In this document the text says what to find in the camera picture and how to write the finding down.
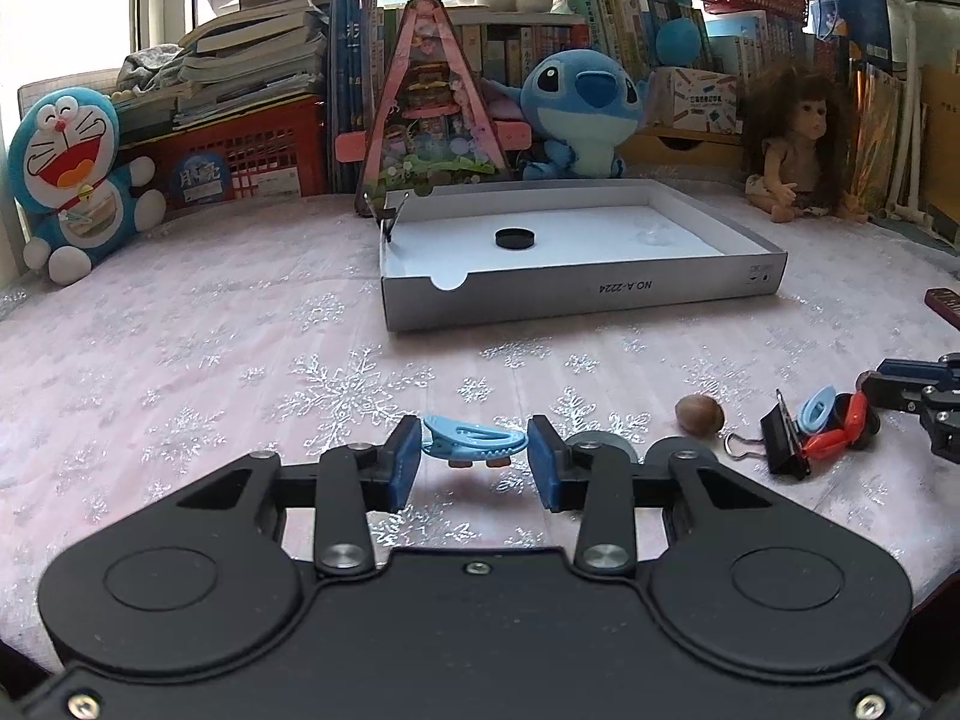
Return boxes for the grey crumpled cloth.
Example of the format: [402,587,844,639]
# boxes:
[116,45,185,91]

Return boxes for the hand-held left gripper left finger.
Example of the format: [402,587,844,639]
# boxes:
[172,414,423,577]

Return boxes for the dark red remote control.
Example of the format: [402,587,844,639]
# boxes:
[922,286,960,327]

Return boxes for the wooden drawer box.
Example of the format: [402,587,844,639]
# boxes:
[622,124,751,170]

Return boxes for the pink snowflake tablecloth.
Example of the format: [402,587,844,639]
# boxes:
[0,178,960,691]

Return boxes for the gold foil sheets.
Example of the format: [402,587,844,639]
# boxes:
[847,60,901,218]

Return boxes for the white plastic pipe rack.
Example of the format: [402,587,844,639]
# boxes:
[885,0,938,222]

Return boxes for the curly brown hair doll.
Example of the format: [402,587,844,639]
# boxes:
[741,67,852,224]

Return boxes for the large black binder clip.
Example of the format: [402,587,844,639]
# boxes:
[724,390,812,481]

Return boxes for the colourful printed cardboard box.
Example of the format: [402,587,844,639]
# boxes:
[649,67,747,136]

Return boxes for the blue paper bag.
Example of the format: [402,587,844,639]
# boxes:
[799,0,893,61]

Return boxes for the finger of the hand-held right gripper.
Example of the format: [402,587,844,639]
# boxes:
[859,352,960,413]
[921,388,960,464]

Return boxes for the white cardboard box tray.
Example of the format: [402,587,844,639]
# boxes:
[379,178,788,333]

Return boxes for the row of blue upright books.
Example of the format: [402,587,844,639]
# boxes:
[328,0,383,196]

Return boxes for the blue robot cat plush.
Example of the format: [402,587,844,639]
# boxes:
[7,86,166,286]

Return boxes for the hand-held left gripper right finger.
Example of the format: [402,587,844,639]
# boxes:
[526,415,777,578]

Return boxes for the blue hair clip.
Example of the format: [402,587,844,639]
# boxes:
[421,415,530,466]
[796,384,837,432]

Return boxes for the blue plush ball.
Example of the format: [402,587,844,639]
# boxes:
[656,19,702,65]

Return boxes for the row of shelf books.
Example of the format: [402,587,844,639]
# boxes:
[382,0,848,91]

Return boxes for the blue alien plush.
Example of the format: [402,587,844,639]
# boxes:
[484,51,646,181]

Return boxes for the brown cardboard sheet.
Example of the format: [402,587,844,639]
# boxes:
[919,64,960,241]

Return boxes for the pink triangular toy house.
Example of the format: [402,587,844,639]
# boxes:
[335,0,530,215]

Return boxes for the red plastic crate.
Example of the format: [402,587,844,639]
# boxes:
[116,94,329,211]

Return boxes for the stack of lying books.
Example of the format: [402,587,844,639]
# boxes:
[112,0,329,128]

